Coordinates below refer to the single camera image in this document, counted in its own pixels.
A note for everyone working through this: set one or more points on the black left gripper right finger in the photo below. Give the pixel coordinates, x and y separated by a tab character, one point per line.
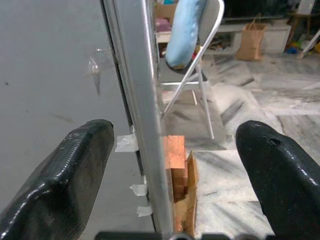
282	175

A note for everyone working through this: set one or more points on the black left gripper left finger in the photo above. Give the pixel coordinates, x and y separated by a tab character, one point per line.
62	180

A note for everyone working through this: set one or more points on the grey fridge door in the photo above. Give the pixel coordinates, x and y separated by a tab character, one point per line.
75	75

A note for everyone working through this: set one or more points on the orange wooden block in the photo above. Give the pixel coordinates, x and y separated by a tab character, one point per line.
178	165

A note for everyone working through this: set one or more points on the brown paper bag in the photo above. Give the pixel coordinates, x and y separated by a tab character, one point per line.
250	41

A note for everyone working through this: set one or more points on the white folding metal chair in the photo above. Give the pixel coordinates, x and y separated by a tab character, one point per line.
197	65

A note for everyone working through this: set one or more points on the light blue pillow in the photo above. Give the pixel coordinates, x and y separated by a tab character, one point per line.
183	35

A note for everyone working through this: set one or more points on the brown cardboard box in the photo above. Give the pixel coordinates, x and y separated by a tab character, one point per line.
164	11

